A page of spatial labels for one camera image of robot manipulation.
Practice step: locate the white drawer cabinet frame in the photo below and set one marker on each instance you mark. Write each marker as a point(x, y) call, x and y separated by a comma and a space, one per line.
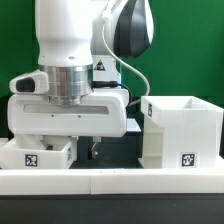
point(180, 132)

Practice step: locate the white front drawer box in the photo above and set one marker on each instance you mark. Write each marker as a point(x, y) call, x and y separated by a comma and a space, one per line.
point(26, 154)

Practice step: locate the white marker sheet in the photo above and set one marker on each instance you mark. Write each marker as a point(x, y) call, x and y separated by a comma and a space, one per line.
point(132, 125)

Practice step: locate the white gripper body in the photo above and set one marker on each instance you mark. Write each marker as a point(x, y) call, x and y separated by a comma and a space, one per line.
point(101, 113)

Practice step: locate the white front barrier rail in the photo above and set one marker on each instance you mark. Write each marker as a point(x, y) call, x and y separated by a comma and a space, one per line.
point(112, 181)

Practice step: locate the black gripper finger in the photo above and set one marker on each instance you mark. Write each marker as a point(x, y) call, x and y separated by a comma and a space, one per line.
point(96, 141)
point(43, 144)

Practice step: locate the white left barrier rail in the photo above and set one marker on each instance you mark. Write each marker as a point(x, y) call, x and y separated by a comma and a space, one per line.
point(3, 141)

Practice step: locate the white barrier rail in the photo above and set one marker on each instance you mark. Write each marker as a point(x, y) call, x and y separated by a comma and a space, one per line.
point(3, 141)
point(112, 181)

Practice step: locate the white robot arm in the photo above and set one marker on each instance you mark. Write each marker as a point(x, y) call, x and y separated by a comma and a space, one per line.
point(60, 101)

